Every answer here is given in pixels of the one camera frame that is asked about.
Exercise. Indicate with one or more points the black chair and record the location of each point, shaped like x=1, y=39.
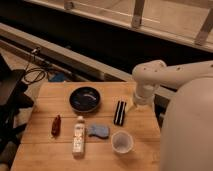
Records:
x=12, y=98

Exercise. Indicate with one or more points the dark blue bowl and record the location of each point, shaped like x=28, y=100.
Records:
x=84, y=99

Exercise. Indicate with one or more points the white plastic bottle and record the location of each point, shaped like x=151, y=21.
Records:
x=79, y=137

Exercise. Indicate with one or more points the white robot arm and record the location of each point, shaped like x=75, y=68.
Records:
x=186, y=142

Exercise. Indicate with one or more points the blue sponge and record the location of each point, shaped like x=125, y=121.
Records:
x=100, y=131

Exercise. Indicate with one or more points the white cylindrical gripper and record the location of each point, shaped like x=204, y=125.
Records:
x=143, y=95

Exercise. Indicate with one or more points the small red-brown object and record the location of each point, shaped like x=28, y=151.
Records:
x=56, y=126

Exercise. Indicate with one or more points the blue object on floor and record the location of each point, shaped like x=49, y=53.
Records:
x=60, y=77

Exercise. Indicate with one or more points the black striped rectangular block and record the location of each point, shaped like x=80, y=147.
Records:
x=119, y=113

